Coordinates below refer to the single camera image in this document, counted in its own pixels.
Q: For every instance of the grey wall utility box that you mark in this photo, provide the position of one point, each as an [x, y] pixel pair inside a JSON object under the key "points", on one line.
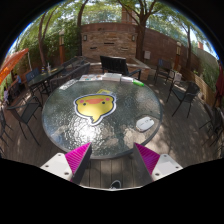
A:
{"points": [[147, 54]]}

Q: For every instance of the white flat box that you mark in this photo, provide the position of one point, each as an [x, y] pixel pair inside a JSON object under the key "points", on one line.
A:
{"points": [[116, 77], [106, 77]]}

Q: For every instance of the small green box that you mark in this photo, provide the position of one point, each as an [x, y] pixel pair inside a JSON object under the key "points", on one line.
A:
{"points": [[138, 83]]}

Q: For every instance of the colourful printed sheet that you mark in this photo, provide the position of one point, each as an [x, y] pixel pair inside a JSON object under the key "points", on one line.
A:
{"points": [[90, 78]]}

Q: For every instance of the dark mesh metal chair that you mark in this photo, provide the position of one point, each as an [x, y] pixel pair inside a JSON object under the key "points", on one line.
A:
{"points": [[28, 111], [186, 93], [71, 75], [74, 61], [215, 121]]}

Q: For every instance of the orange patio umbrella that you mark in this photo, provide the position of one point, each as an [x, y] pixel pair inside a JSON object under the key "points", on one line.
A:
{"points": [[11, 61]]}

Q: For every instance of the black slatted bench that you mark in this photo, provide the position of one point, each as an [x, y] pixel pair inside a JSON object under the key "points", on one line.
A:
{"points": [[113, 65]]}

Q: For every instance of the closed red patio umbrella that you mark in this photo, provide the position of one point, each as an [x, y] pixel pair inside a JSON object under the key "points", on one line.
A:
{"points": [[220, 85]]}

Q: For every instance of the blue patio chair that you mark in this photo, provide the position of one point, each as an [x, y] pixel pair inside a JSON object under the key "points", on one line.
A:
{"points": [[164, 66], [32, 74]]}

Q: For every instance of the white computer mouse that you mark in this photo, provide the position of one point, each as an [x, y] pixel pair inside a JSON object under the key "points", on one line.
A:
{"points": [[145, 124]]}

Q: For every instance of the dark round patio table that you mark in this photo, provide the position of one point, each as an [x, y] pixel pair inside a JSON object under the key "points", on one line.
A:
{"points": [[43, 76]]}

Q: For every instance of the small yellow card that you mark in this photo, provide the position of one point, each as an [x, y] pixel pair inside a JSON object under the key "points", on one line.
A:
{"points": [[104, 91]]}

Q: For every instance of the wooden lamp post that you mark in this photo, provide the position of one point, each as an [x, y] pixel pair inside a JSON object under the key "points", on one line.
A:
{"points": [[61, 46]]}

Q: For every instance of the yellow chick-shaped mouse pad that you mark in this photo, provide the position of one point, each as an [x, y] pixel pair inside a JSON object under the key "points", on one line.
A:
{"points": [[95, 106]]}

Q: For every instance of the white card with black print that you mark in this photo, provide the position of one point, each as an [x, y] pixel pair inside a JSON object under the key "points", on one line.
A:
{"points": [[68, 84]]}

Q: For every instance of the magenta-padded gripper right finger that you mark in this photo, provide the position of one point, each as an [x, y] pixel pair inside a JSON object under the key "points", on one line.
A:
{"points": [[163, 165]]}

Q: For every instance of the thin white booklet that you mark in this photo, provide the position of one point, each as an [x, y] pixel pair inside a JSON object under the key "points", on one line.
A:
{"points": [[127, 79]]}

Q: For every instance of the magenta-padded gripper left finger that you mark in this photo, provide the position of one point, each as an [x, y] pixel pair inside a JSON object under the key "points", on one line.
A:
{"points": [[58, 165]]}

